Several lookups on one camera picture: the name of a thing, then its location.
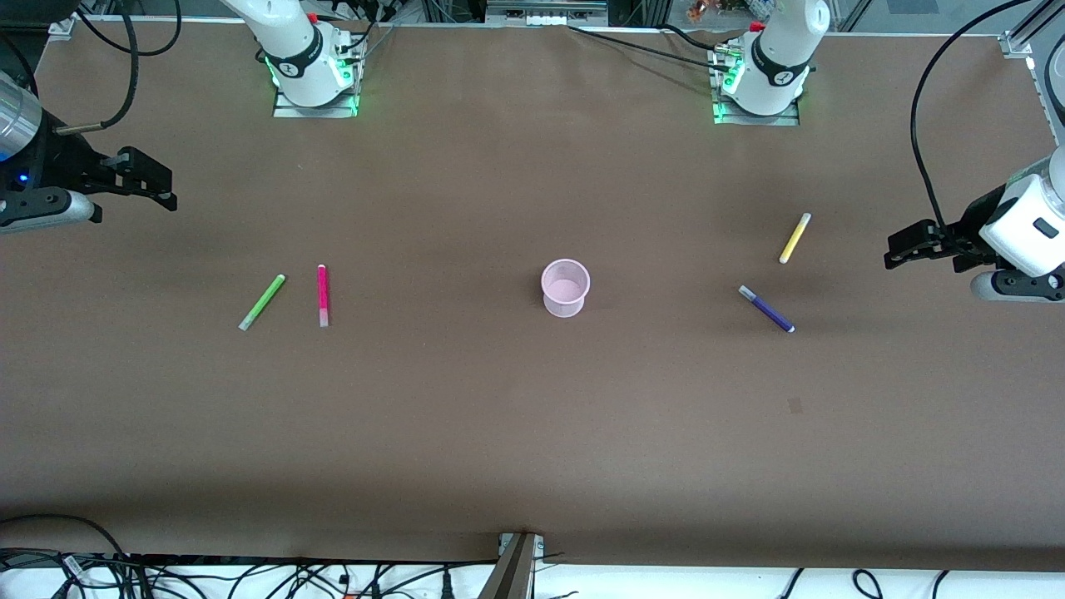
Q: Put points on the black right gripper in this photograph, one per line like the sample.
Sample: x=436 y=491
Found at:
x=62 y=162

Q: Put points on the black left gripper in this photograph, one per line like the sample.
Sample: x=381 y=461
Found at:
x=968 y=226

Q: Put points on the purple highlighter pen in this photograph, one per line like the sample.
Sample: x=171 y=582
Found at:
x=767 y=309

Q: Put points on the pink highlighter pen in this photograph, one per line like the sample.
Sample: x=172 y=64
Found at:
x=323 y=295

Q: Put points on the pink plastic pen holder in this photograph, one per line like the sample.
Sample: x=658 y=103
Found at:
x=566 y=289

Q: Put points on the yellow highlighter pen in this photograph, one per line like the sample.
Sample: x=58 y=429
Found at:
x=795 y=238

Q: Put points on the green highlighter pen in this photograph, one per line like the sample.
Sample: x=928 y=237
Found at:
x=263 y=301

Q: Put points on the brown table mat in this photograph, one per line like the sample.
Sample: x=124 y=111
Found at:
x=532 y=399

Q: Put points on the grey power strip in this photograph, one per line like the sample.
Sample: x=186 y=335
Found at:
x=547 y=15

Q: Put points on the aluminium profile bar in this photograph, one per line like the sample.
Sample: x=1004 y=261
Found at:
x=512 y=570

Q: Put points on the metal corner bracket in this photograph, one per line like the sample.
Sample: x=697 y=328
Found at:
x=1017 y=45
x=63 y=25

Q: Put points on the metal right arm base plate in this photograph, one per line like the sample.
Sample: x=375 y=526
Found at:
x=316 y=110

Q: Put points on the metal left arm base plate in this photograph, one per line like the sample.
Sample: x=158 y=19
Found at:
x=753 y=119

